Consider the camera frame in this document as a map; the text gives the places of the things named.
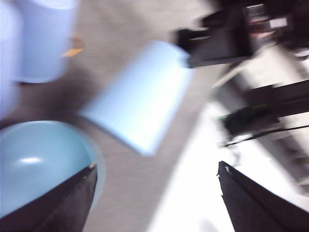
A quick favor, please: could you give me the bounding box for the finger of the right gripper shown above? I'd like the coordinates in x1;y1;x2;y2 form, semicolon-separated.
177;28;211;50
187;55;252;69

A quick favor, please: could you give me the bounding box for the blue ribbed plastic cup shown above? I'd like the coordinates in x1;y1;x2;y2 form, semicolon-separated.
0;0;24;121
78;40;194;157
14;0;79;84

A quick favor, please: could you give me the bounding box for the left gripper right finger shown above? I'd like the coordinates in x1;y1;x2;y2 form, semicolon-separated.
217;160;309;232

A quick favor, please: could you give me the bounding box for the black cable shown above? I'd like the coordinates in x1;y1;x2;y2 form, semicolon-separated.
223;125;309;148

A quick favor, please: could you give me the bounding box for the black metal frame bar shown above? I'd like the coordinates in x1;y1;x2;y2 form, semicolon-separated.
218;81;309;136

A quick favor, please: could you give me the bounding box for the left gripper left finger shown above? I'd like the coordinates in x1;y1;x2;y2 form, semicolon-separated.
0;162;98;232

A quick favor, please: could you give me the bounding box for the light blue ribbed bowl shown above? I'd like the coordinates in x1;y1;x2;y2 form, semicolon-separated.
0;120;106;218

